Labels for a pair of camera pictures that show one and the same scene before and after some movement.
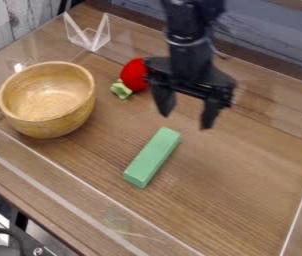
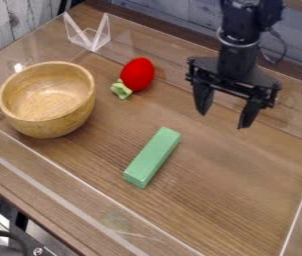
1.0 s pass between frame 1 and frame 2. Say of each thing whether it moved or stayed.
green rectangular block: stayed
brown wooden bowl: stayed
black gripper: moved
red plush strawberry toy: stayed
